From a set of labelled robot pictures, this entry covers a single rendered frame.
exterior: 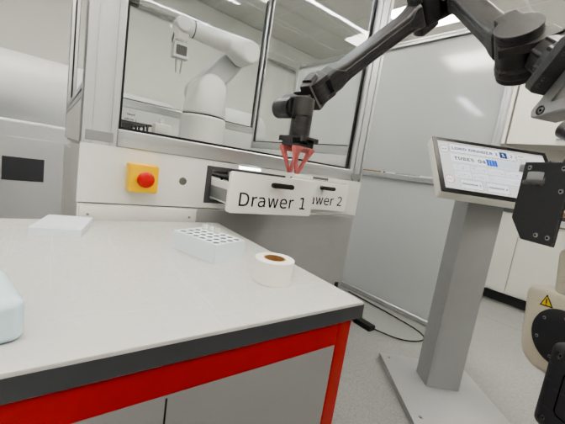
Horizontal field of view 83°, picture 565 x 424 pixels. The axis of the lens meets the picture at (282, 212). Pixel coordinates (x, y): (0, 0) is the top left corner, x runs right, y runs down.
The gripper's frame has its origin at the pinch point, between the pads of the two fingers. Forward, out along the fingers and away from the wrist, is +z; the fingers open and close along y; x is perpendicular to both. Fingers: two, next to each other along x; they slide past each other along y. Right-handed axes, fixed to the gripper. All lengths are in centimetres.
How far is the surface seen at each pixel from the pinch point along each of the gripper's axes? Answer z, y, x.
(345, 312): 20.8, -40.1, 17.7
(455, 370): 80, -17, -102
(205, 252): 18.0, -15.8, 30.9
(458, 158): -16, -4, -87
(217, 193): 10.0, 14.7, 14.9
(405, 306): 87, 47, -167
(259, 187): 6.1, 3.5, 8.2
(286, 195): 7.6, 3.2, -1.5
